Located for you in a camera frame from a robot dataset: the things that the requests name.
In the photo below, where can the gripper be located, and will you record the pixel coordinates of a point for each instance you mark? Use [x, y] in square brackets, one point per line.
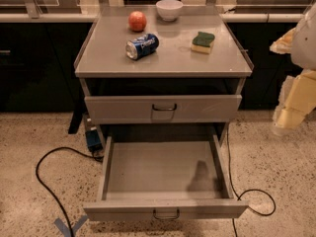
[305, 48]

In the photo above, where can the grey drawer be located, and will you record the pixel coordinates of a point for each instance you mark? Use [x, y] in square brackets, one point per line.
[174, 180]
[164, 109]

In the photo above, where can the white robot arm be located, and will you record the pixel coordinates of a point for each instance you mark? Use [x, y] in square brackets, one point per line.
[300, 42]

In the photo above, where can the grey drawer cabinet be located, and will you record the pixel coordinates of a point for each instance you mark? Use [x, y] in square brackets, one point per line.
[104, 69]

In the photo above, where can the grey top drawer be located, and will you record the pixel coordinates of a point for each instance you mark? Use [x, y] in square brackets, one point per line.
[164, 109]

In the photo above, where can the green yellow sponge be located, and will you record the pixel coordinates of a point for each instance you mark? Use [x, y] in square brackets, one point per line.
[203, 42]

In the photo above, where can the white bowl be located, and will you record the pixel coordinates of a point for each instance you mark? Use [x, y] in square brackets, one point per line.
[169, 10]

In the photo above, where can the blue pepsi can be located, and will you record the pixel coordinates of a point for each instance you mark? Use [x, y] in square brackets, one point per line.
[141, 46]

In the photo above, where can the orange ball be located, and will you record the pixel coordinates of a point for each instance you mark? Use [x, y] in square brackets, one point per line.
[137, 21]

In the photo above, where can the blue power adapter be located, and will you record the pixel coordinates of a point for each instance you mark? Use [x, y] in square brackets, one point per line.
[93, 140]

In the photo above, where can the dark counter cabinets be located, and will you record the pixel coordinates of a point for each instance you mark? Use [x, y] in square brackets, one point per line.
[37, 74]

